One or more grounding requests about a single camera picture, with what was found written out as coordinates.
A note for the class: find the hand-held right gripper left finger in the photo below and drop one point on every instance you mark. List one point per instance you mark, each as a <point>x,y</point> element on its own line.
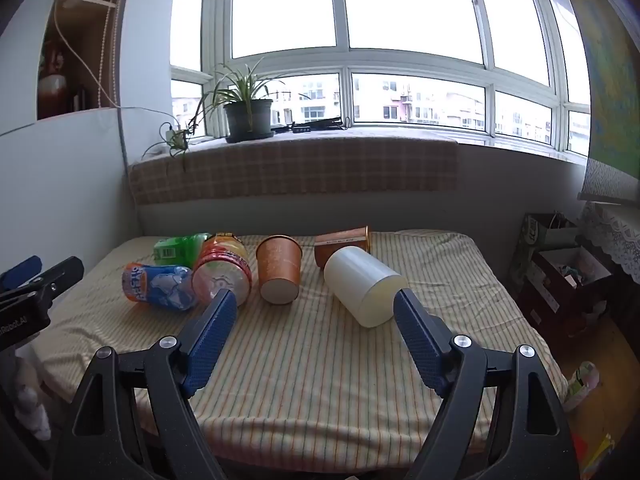
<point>212,345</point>

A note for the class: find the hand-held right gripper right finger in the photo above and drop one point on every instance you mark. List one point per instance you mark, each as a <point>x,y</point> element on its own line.
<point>420,342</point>

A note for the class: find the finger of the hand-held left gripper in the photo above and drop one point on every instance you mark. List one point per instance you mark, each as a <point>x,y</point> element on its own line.
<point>57,277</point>
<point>21,267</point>

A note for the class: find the white cup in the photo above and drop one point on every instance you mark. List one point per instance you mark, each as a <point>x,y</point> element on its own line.
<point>360,280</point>

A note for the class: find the red label plastic cup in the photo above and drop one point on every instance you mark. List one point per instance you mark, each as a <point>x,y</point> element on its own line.
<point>222,262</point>

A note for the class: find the orange paper cup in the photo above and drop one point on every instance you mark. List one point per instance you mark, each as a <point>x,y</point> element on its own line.
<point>277,265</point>

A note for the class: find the brown paper cup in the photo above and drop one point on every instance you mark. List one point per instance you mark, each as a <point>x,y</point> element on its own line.
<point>340,242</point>

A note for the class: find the blue orange snack bag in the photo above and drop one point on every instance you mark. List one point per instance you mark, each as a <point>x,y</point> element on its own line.
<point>160,285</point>

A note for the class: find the white plush toy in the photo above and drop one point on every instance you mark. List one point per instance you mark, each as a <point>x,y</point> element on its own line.
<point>35,415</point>

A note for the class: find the cardboard box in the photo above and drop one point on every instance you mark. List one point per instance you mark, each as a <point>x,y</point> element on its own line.
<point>550,285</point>

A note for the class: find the green paper bag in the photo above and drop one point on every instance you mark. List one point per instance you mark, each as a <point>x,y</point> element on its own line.
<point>532,232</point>

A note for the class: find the colourful slipper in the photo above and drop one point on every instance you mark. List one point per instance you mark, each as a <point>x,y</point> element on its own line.
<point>582,385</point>

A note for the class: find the red white jar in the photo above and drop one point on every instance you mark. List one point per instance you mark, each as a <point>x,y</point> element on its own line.
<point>52,91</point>

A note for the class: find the small plant in white pot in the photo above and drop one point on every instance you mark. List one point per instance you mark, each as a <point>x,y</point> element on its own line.
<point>177,139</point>

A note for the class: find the plaid cloth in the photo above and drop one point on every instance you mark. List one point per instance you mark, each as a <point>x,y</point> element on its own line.
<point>300,170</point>

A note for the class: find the red yellow packet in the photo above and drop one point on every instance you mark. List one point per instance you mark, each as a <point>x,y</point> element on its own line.
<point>595,455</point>

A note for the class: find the wooden shelf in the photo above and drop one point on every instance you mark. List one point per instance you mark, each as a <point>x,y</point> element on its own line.
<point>107,60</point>

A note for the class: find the white lace cloth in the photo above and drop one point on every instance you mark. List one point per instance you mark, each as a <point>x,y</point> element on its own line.
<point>620,240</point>

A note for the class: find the spider plant in black pot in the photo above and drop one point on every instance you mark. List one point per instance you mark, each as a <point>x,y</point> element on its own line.
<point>248,120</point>

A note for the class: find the black tool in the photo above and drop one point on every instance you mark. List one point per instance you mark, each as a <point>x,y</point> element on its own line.
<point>312,126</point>

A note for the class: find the yellow green wall scroll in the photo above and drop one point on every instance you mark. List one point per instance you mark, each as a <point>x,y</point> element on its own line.
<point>610,85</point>

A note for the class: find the white window frame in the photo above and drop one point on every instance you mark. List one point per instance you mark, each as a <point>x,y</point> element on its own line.
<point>343,10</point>

